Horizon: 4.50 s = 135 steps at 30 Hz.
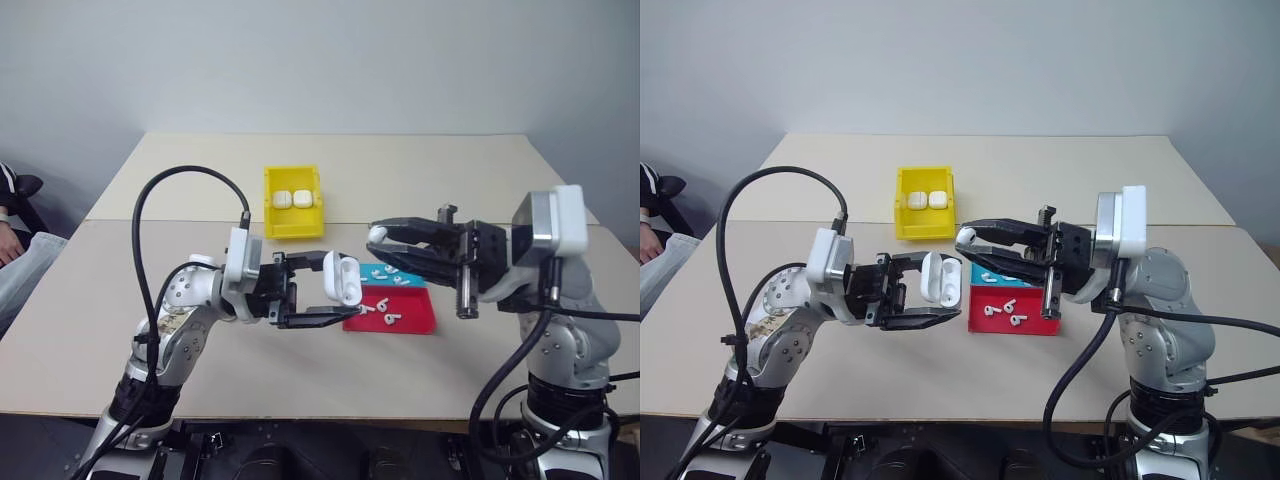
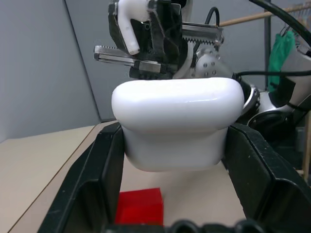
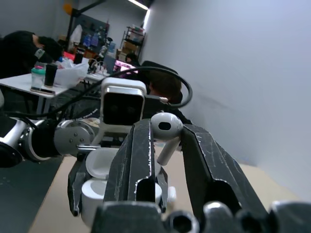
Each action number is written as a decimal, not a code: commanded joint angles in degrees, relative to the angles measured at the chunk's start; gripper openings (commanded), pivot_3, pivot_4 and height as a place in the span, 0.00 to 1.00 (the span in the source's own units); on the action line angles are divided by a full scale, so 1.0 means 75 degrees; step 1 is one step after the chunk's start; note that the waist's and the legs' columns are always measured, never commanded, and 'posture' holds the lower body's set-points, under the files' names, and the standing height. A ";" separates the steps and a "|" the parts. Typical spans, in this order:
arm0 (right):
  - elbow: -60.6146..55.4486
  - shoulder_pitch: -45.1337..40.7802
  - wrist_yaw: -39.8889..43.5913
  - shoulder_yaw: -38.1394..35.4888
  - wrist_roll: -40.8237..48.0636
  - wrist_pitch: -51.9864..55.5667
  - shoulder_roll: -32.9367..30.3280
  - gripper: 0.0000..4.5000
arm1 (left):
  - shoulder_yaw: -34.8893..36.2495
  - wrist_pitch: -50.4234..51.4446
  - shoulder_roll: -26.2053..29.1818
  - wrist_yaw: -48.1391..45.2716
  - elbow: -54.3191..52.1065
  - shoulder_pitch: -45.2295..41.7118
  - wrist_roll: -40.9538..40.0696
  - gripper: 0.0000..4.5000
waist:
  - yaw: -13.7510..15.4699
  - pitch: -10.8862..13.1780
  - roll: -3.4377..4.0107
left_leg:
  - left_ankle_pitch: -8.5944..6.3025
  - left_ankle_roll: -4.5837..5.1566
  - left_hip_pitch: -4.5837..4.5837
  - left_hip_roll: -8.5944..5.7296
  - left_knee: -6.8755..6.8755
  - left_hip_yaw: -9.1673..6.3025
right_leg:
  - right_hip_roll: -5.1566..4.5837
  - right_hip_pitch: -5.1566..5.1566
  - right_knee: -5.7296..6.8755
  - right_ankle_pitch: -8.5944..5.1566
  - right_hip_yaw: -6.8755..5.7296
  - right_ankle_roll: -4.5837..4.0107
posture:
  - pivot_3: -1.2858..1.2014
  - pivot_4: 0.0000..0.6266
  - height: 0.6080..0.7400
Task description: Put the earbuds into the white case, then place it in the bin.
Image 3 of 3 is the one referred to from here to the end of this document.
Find white earbud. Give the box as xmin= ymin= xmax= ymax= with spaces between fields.
xmin=167 ymin=186 xmax=177 ymax=202
xmin=150 ymin=112 xmax=184 ymax=166

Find hanging white bag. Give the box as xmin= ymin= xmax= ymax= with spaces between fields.
xmin=69 ymin=24 xmax=84 ymax=45

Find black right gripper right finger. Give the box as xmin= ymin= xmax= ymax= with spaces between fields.
xmin=181 ymin=123 xmax=268 ymax=212

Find dark pegboard with tools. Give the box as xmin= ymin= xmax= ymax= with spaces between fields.
xmin=79 ymin=13 xmax=110 ymax=53

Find white plastic bag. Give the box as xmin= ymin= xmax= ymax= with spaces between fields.
xmin=54 ymin=57 xmax=88 ymax=86

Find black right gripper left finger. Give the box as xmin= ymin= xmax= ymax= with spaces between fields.
xmin=103 ymin=118 xmax=156 ymax=202

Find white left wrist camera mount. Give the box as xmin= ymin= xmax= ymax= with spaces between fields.
xmin=91 ymin=77 xmax=148 ymax=146

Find smartphone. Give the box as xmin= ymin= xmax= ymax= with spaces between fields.
xmin=30 ymin=87 xmax=56 ymax=96

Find black tumbler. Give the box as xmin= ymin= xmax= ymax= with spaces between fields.
xmin=44 ymin=63 xmax=58 ymax=88

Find person in black hoodie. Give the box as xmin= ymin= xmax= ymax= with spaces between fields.
xmin=0 ymin=30 xmax=64 ymax=79

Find dark table mat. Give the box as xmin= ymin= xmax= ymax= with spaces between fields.
xmin=0 ymin=155 xmax=64 ymax=233

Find white work table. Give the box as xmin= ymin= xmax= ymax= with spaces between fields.
xmin=0 ymin=71 xmax=109 ymax=115

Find black cup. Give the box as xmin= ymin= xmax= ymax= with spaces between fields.
xmin=73 ymin=47 xmax=85 ymax=65

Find seated person at shelf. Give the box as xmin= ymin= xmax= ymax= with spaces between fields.
xmin=125 ymin=52 xmax=141 ymax=67

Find person with dark hair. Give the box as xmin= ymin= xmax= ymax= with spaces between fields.
xmin=139 ymin=60 xmax=194 ymax=125

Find black storage shelf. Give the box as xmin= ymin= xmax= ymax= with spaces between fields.
xmin=120 ymin=25 xmax=147 ymax=63

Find clear container with green lid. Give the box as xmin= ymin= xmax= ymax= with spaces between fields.
xmin=30 ymin=67 xmax=46 ymax=89

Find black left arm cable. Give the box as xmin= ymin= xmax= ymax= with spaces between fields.
xmin=0 ymin=67 xmax=193 ymax=122

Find white earbud case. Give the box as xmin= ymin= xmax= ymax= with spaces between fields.
xmin=81 ymin=148 xmax=163 ymax=223

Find ceiling light strip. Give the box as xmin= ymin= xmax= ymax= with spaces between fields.
xmin=128 ymin=0 xmax=149 ymax=11

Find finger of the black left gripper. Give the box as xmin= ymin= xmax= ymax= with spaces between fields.
xmin=155 ymin=166 xmax=170 ymax=214
xmin=67 ymin=157 xmax=88 ymax=217

